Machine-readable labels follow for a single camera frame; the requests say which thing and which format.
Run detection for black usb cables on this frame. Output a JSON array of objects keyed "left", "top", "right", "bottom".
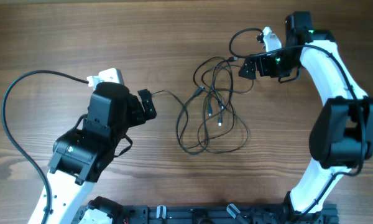
[{"left": 150, "top": 55, "right": 255, "bottom": 156}]

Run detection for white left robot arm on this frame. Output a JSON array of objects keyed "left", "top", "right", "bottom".
[{"left": 29, "top": 82, "right": 157, "bottom": 223}]

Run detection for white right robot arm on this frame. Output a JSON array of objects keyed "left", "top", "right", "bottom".
[{"left": 239, "top": 11, "right": 373, "bottom": 223}]

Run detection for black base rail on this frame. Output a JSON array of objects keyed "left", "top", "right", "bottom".
[{"left": 77, "top": 195, "right": 339, "bottom": 224}]

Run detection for black left camera cable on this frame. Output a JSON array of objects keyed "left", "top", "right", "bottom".
[{"left": 1, "top": 70, "right": 90, "bottom": 224}]

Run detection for black camera cable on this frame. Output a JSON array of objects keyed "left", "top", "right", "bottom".
[
  {"left": 228, "top": 27, "right": 367, "bottom": 224},
  {"left": 1, "top": 70, "right": 90, "bottom": 224}
]

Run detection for black right camera cable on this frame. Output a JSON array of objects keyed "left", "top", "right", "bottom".
[{"left": 228, "top": 27, "right": 367, "bottom": 224}]

